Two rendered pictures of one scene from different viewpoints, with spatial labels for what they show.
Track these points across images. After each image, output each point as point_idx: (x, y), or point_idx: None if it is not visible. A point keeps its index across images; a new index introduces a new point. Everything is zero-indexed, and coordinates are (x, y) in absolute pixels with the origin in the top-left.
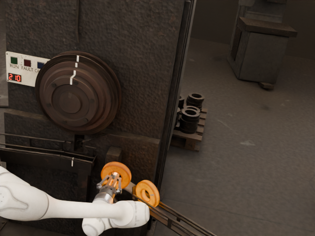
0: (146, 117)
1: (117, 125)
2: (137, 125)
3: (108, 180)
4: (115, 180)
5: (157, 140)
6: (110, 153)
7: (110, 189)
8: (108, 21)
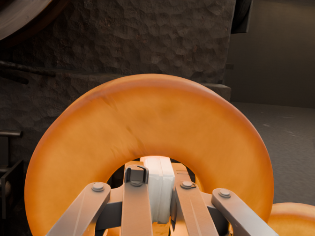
0: (182, 12)
1: (89, 51)
2: (151, 43)
3: (126, 234)
4: (205, 225)
5: (218, 84)
6: None
7: None
8: None
